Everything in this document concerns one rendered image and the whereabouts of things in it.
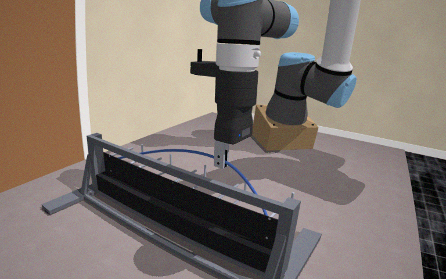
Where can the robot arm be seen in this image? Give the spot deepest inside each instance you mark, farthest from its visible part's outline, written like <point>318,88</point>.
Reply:
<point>328,80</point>

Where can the blue cable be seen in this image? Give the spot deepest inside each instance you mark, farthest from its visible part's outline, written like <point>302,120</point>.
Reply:
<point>205,154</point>

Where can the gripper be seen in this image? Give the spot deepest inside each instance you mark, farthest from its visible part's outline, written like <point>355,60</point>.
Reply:
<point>236,83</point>

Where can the grey patch panel rack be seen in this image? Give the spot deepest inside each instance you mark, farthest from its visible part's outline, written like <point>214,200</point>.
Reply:
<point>243,237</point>

